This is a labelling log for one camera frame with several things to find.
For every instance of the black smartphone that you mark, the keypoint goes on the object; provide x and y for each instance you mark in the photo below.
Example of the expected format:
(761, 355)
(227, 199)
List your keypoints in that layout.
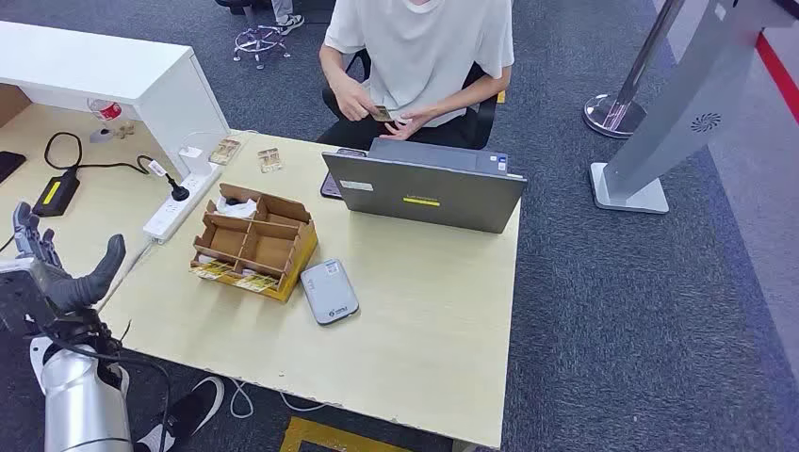
(329, 184)

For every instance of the black flat device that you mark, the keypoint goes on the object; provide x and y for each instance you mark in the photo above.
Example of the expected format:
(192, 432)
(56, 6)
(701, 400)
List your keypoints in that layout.
(9, 165)

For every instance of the black power plug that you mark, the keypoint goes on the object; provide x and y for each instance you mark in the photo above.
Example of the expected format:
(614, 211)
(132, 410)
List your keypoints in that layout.
(180, 192)

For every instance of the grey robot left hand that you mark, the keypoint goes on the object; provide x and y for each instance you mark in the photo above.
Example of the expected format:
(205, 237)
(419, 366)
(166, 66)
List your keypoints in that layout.
(78, 288)

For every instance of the chrome stanchion post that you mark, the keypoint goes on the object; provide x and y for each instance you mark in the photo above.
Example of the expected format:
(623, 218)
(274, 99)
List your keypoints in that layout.
(615, 115)

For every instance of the black power adapter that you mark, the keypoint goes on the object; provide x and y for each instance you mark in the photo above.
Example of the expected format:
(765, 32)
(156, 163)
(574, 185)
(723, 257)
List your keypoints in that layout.
(56, 194)

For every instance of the clear red-label water bottle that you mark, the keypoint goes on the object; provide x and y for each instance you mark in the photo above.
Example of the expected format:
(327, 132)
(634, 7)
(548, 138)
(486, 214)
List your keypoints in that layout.
(107, 110)

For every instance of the black white shoe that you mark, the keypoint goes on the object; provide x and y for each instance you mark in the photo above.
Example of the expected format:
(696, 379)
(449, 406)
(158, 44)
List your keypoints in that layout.
(187, 412)

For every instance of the chrome base stool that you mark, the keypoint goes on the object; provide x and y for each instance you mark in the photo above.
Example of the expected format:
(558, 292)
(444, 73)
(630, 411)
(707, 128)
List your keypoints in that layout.
(259, 40)

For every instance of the person's right forearm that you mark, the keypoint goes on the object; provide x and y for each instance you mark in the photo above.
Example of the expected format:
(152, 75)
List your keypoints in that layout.
(331, 72)

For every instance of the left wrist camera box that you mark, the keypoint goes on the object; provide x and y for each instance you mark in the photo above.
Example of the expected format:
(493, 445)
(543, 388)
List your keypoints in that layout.
(22, 299)

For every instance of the crumpled white paper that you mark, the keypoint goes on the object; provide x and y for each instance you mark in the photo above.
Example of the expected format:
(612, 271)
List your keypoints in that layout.
(240, 209)

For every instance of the grey kiosk stand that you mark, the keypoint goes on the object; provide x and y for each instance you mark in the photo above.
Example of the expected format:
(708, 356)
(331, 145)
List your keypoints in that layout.
(680, 106)

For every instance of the small grey stand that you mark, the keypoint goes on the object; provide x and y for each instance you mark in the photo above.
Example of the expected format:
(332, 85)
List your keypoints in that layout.
(101, 135)

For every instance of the grey laptop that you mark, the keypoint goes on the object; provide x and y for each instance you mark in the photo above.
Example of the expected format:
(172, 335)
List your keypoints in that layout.
(431, 193)

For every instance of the brown cardboard box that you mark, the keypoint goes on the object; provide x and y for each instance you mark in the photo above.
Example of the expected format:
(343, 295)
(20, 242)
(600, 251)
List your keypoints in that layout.
(11, 103)

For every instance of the white power strip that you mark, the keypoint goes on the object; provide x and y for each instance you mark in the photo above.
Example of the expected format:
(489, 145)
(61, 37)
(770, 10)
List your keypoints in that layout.
(178, 209)

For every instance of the person's right hand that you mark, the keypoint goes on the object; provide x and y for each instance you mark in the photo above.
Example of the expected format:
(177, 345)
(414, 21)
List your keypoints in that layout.
(354, 100)

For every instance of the small wooden figure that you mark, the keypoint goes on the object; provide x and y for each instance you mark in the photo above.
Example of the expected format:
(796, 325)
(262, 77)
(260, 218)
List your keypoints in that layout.
(125, 130)

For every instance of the white charger plug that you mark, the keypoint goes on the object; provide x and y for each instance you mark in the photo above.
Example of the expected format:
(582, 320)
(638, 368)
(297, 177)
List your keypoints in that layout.
(195, 161)

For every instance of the cardboard organizer box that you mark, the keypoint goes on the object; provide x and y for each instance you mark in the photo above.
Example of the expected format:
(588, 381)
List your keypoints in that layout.
(262, 246)

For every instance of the person's left forearm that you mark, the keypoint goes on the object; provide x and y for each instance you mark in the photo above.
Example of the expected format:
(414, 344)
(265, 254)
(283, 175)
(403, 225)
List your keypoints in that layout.
(468, 93)

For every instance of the person's left hand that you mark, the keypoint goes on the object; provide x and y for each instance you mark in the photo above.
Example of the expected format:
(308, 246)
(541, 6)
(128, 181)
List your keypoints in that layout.
(406, 125)

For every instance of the white desk shelf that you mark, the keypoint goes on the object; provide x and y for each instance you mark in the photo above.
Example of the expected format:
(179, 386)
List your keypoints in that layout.
(112, 68)

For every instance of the person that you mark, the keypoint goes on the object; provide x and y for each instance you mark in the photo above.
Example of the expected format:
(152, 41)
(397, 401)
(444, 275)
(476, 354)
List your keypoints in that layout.
(424, 43)
(290, 24)

